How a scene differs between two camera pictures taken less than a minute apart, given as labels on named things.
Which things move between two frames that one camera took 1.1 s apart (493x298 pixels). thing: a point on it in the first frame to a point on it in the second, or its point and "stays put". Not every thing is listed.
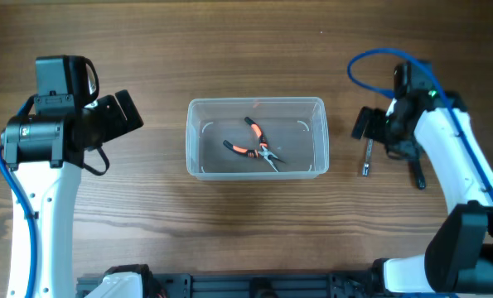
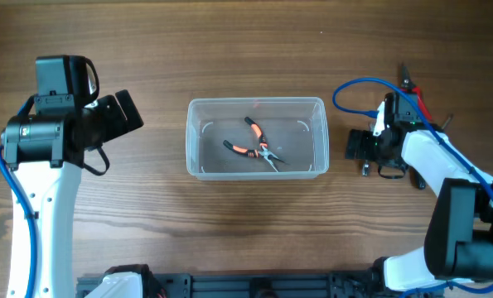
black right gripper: [408, 149] to [362, 151]
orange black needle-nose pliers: [262, 152] stays put
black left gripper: [118, 123] stays put
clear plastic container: [296, 128] stays put
